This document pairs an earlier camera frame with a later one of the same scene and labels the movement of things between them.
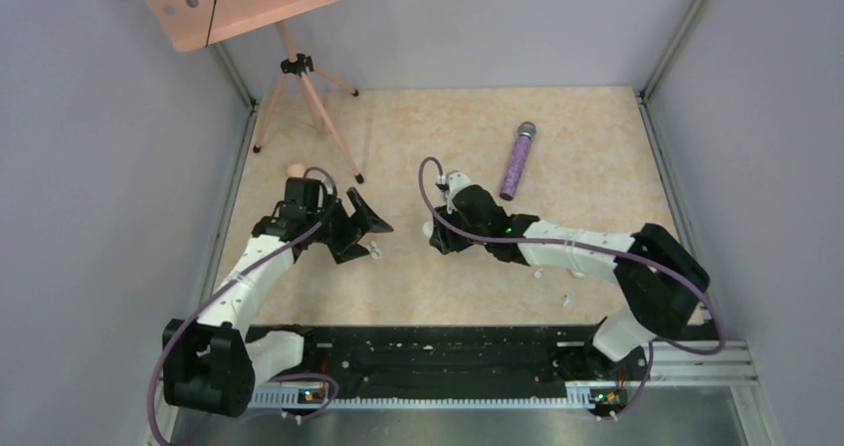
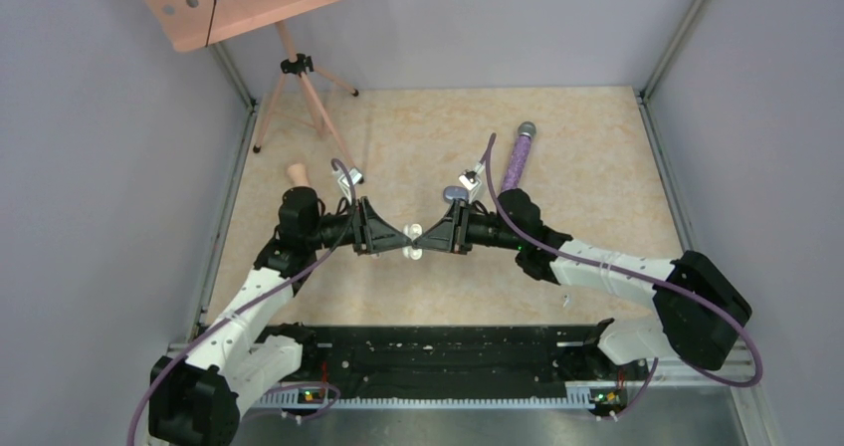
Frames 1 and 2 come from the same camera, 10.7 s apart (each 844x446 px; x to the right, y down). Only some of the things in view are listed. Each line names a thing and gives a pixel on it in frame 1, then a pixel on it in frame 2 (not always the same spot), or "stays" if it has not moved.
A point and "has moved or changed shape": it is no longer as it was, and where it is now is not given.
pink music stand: x=194 y=5 stays
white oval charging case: x=428 y=228 has moved or changed shape
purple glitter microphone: x=517 y=157 stays
